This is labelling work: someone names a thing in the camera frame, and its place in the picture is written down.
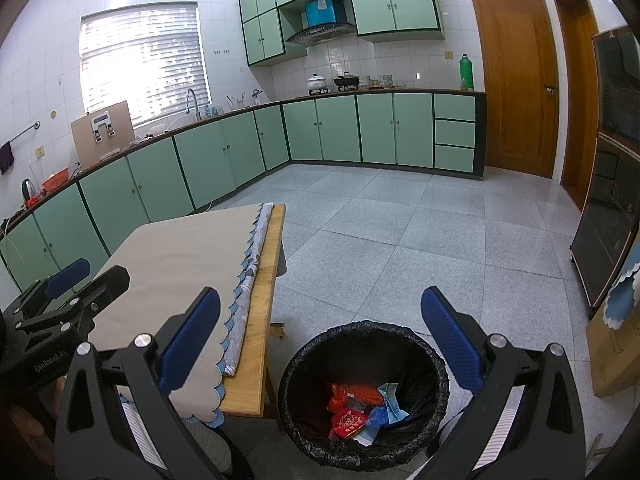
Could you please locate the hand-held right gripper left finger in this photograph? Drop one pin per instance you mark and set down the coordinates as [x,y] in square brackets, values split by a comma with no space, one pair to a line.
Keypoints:
[192,340]

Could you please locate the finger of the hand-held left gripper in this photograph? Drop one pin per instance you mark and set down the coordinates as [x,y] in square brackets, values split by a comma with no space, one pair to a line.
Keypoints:
[67,275]
[107,282]

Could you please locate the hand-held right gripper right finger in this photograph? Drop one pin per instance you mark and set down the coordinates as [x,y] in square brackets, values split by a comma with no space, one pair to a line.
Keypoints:
[450,335]

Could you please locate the teal paper box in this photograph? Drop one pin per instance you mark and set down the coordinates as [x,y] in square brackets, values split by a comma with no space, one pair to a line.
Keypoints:
[392,400]

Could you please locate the orange mesh bag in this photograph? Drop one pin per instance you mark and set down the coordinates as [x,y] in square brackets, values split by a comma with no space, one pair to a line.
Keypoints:
[365,392]

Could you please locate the blue plastic bag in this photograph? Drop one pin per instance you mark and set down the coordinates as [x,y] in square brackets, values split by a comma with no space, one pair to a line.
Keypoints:
[377,416]

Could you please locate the black lined trash bin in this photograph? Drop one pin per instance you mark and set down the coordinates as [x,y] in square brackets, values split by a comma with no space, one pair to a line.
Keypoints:
[310,370]

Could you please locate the bright red envelope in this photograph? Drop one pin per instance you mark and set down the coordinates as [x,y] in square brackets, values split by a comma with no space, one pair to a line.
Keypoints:
[350,422]

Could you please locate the person's left forearm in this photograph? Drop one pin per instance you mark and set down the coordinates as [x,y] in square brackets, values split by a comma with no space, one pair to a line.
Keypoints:
[30,425]

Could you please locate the wooden table with beige cloth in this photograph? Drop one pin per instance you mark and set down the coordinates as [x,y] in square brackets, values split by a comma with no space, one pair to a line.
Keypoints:
[175,250]

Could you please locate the grey patterned cloth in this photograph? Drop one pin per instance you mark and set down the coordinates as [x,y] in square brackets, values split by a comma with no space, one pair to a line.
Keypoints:
[252,275]

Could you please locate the metal kettle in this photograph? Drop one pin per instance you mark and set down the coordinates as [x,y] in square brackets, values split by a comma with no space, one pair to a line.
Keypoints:
[27,191]

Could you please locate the red basin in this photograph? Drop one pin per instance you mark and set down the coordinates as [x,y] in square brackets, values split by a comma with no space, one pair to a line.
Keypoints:
[55,181]

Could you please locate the cardboard box on counter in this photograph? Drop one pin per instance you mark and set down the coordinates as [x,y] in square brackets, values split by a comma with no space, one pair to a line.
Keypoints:
[85,147]

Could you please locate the dark towel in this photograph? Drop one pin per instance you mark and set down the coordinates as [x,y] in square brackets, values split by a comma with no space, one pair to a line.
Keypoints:
[6,157]

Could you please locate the blue scalloped cloth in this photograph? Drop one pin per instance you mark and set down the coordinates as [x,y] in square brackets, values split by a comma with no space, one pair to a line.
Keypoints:
[625,300]

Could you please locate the metal faucet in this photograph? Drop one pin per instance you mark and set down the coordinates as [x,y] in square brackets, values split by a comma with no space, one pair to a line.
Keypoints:
[197,112]

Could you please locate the black glass cabinet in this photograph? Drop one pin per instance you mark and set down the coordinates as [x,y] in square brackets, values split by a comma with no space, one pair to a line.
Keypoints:
[610,185]

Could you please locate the white window blind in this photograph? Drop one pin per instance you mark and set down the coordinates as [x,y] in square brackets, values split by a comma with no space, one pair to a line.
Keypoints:
[145,60]

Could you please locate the green base cabinets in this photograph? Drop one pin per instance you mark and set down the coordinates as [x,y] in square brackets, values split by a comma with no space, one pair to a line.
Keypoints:
[340,127]

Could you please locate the wooden door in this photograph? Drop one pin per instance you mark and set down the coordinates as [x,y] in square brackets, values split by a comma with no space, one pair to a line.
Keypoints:
[580,110]
[515,85]

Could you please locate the green bottle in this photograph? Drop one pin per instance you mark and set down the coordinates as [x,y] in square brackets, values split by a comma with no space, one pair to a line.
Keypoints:
[466,72]

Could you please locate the stacked white bowls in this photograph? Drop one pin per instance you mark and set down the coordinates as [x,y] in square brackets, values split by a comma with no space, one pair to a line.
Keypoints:
[365,82]

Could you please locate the black wok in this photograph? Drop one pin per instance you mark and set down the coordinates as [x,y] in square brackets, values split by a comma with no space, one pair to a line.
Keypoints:
[346,81]

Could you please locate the white cooking pot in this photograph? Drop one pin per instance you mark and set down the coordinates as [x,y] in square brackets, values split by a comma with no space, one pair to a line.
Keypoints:
[316,83]

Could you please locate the black range hood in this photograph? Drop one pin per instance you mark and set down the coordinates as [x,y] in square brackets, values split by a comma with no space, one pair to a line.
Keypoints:
[320,34]

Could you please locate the blue box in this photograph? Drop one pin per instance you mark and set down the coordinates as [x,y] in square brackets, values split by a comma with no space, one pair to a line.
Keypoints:
[320,12]

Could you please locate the metal towel rail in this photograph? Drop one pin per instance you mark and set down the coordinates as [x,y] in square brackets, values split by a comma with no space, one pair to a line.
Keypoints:
[22,132]

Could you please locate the green wall cabinets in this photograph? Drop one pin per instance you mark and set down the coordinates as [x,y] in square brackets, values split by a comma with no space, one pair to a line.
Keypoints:
[400,5]

